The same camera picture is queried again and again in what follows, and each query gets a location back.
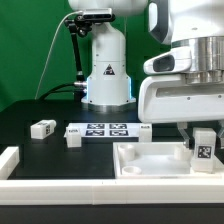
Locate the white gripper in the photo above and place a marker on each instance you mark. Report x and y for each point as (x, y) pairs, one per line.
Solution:
(166, 97)

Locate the white square tabletop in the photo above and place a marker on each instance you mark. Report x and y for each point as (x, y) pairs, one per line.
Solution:
(158, 160)

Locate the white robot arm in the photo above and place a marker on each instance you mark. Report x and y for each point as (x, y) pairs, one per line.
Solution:
(197, 24)

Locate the paper sheet with fiducial tags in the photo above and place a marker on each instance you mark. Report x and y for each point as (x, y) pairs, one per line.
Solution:
(107, 129)

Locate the white U-shaped fence wall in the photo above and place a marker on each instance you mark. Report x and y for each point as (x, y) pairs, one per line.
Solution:
(98, 192)

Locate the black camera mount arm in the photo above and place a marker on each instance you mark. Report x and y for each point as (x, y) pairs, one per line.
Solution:
(78, 28)

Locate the grey camera on mount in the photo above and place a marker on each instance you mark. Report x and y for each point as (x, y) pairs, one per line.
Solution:
(97, 14)

